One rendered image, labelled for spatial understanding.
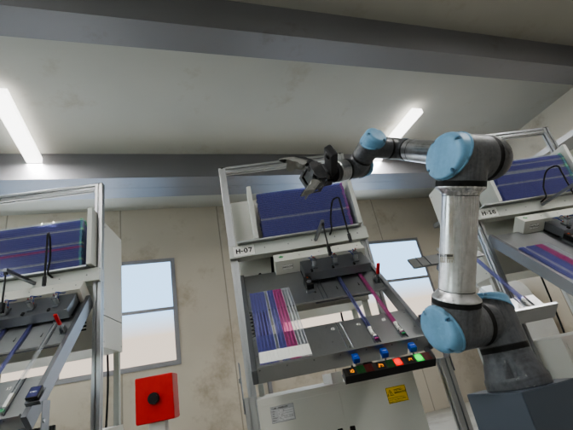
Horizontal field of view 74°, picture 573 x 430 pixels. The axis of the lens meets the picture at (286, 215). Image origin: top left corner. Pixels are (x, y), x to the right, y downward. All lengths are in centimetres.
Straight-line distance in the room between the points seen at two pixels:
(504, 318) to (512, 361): 10
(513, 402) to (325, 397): 91
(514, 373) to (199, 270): 414
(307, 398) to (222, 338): 301
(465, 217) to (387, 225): 502
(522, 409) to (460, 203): 47
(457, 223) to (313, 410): 110
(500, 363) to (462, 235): 33
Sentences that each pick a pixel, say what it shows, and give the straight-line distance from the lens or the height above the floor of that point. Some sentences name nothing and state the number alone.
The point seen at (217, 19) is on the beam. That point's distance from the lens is 271.
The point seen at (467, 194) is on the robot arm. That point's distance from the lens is 99.
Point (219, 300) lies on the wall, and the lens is 479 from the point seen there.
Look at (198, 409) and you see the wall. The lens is 464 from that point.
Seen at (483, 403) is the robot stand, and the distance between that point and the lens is 115.
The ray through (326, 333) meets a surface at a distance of 161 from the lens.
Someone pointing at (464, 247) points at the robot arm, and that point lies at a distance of 99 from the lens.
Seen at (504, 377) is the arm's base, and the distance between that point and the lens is 111.
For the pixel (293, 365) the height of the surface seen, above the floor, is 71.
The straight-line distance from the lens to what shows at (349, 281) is 194.
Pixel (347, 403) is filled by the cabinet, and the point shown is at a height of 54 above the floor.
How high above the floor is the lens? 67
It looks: 23 degrees up
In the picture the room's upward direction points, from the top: 11 degrees counter-clockwise
